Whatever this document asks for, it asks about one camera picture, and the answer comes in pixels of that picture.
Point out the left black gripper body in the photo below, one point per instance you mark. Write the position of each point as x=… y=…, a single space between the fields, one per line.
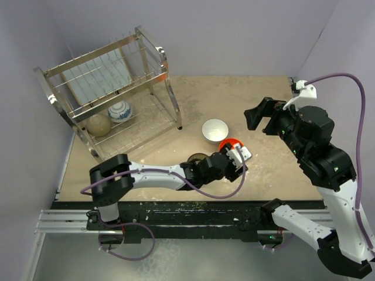
x=229 y=171

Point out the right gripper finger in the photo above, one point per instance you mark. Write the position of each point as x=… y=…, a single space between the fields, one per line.
x=253 y=116
x=270 y=128

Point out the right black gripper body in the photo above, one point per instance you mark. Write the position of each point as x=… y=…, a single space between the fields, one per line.
x=284 y=119

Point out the orange plastic bowl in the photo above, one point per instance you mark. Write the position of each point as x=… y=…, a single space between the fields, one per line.
x=228 y=144

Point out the blue floral ceramic bowl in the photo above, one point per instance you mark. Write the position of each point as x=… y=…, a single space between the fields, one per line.
x=120 y=112

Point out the olive beige bowl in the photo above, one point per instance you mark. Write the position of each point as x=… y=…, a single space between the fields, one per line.
x=98 y=125

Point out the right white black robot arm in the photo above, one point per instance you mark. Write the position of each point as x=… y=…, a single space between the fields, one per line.
x=344 y=249

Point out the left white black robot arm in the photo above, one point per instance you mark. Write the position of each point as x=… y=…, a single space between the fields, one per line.
x=114 y=178

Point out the brown rimmed beige bowl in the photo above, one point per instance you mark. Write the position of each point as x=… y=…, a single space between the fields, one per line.
x=196 y=157

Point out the white bowl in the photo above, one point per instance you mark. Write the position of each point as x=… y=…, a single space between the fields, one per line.
x=215 y=130

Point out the white framed board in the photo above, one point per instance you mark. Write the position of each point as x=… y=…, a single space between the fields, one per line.
x=98 y=77

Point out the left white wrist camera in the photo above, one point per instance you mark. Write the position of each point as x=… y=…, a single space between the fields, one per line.
x=238 y=154

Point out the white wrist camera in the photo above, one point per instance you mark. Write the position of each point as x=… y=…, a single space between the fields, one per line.
x=304 y=95
x=238 y=154

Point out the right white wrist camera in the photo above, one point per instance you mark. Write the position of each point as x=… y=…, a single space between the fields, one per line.
x=304 y=95

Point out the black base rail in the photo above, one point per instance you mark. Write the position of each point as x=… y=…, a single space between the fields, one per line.
x=239 y=220

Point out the steel wire dish rack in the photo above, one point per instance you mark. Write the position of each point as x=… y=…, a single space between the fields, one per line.
x=155 y=109

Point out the aluminium extrusion rail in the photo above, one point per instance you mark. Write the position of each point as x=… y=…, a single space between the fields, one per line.
x=75 y=221

